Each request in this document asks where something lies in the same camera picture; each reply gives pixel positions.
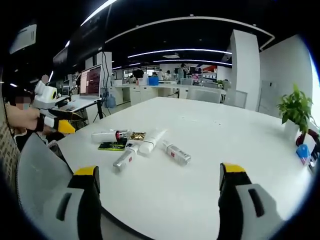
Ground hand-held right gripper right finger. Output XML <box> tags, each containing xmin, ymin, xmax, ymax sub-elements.
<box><xmin>218</xmin><ymin>162</ymin><xmax>286</xmax><ymax>240</ymax></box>

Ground white side desk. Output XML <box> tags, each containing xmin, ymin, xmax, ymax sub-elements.
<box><xmin>51</xmin><ymin>96</ymin><xmax>104</xmax><ymax>123</ymax></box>

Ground silver skincare bottle red label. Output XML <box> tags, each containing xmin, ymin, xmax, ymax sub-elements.
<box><xmin>162</xmin><ymin>139</ymin><xmax>192</xmax><ymax>166</ymax></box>

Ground white skincare jar red cap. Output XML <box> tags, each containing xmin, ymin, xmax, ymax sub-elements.
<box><xmin>90</xmin><ymin>128</ymin><xmax>132</xmax><ymax>144</ymax></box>

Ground green potted plant white pot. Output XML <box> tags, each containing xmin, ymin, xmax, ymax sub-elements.
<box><xmin>276</xmin><ymin>83</ymin><xmax>314</xmax><ymax>141</ymax></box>

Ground green black skincare packet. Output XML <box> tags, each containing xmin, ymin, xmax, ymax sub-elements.
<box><xmin>97</xmin><ymin>141</ymin><xmax>127</xmax><ymax>152</ymax></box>

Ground computer monitor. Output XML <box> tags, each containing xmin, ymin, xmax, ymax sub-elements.
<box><xmin>79</xmin><ymin>64</ymin><xmax>103</xmax><ymax>98</ymax></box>

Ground dark red headphones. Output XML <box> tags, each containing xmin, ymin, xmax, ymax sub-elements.
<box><xmin>295</xmin><ymin>128</ymin><xmax>320</xmax><ymax>148</ymax></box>

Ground blue box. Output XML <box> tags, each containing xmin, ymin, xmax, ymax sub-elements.
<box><xmin>295</xmin><ymin>143</ymin><xmax>312</xmax><ymax>166</ymax></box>

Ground grey chair back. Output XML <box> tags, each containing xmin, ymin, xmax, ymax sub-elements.
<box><xmin>15</xmin><ymin>131</ymin><xmax>76</xmax><ymax>227</ymax></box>

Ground white skincare tube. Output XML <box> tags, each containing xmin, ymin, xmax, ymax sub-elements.
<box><xmin>138</xmin><ymin>127</ymin><xmax>169</xmax><ymax>157</ymax></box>

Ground silver skincare bottle white cap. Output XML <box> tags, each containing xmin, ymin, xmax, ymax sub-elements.
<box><xmin>112</xmin><ymin>140</ymin><xmax>140</xmax><ymax>173</ymax></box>

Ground blue water jug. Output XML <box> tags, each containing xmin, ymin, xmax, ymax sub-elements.
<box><xmin>106</xmin><ymin>94</ymin><xmax>117</xmax><ymax>109</ymax></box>

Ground person's left hand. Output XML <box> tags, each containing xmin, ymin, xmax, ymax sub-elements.
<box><xmin>8</xmin><ymin>106</ymin><xmax>45</xmax><ymax>132</ymax></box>

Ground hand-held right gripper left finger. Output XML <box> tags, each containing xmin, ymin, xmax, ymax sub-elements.
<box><xmin>41</xmin><ymin>165</ymin><xmax>103</xmax><ymax>240</ymax></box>

